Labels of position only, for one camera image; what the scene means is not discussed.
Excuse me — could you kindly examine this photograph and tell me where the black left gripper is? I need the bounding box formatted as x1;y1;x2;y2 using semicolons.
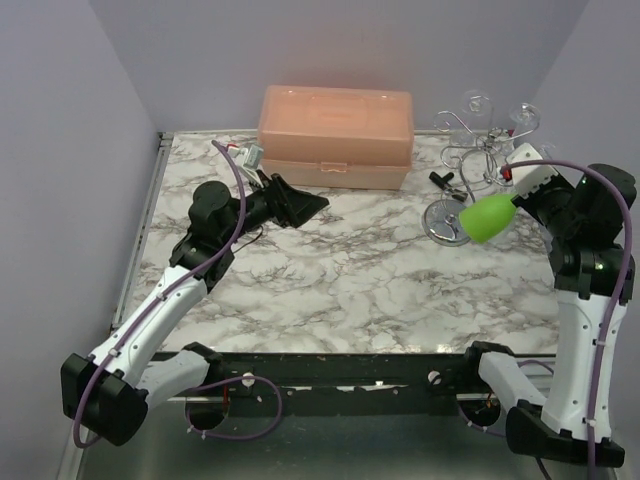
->
220;170;328;246

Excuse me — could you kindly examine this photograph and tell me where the green plastic goblet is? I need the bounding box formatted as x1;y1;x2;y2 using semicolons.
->
458;194;517;244

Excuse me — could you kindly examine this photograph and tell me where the clear stemmed wine glass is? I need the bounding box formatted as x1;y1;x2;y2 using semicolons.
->
501;102;541;158

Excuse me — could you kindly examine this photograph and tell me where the tall clear wine glass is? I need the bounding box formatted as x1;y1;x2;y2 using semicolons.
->
450;89;494;147

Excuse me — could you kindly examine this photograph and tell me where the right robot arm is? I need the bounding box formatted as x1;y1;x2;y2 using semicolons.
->
459;160;637;472

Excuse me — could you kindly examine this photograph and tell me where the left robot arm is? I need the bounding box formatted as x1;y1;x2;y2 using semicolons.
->
61;174;329;448

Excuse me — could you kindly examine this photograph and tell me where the pink plastic storage box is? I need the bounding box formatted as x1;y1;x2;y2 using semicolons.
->
257;85;414;190

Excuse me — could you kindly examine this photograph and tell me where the black corkscrew tool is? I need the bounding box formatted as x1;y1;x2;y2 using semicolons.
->
429;171;468;203

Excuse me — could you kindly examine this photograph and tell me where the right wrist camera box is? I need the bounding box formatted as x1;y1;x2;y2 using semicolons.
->
502;143;559;199

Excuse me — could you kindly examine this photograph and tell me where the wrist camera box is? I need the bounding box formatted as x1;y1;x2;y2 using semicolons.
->
502;143;559;199
239;144;263;187

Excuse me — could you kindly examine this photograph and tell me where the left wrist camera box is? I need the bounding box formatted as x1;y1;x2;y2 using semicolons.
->
239;144;263;187

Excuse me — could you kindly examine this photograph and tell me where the chrome wire wine glass rack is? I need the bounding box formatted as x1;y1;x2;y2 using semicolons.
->
422;111;514;247

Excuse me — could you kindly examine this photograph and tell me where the aluminium table frame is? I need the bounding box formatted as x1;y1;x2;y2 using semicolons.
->
56;132;175;479

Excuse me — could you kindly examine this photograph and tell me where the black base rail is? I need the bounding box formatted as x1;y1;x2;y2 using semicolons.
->
184;344;521;419

